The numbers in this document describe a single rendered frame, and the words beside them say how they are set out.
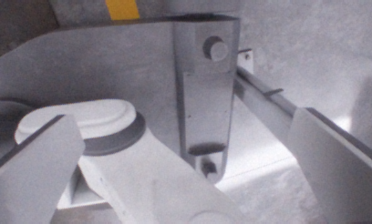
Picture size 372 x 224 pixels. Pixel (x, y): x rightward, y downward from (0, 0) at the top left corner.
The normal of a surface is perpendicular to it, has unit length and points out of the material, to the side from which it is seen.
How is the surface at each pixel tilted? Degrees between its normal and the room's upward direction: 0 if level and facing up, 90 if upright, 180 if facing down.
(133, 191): 90
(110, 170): 90
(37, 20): 0
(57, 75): 0
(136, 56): 0
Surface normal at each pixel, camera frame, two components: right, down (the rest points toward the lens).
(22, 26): 0.20, 0.50
